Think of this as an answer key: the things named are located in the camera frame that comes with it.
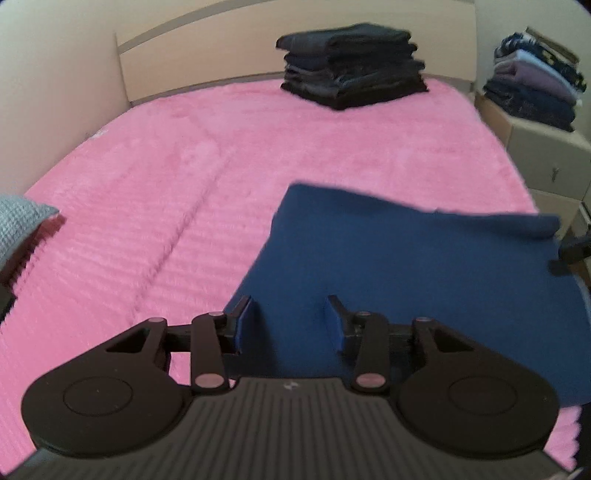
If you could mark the beige wooden headboard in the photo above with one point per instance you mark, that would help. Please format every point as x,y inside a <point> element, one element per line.
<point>231,60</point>

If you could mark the beige nightstand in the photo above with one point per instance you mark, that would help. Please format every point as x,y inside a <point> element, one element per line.
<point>540,147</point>

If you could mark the stack of dark folded clothes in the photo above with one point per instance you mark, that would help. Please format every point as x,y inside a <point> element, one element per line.
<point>351,69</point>

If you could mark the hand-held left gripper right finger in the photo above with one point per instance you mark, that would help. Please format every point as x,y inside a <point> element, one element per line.
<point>334,323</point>

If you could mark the pink ribbed bed blanket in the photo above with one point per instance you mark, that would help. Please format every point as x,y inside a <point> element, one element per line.
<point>138,207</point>

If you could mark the stack of mixed folded clothes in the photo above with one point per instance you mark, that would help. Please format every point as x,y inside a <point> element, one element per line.
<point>531,87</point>

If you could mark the small nightstand key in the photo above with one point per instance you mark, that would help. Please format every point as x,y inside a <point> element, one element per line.
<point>555,174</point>

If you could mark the navy blue garment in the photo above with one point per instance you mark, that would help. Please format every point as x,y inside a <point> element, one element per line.
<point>392,254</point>

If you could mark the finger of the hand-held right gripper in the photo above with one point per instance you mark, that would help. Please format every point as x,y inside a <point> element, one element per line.
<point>575,251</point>

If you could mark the grey checked pillow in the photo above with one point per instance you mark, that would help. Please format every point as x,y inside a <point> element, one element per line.
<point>21,221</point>

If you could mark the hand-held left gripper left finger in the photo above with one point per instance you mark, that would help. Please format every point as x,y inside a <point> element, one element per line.
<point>244,323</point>

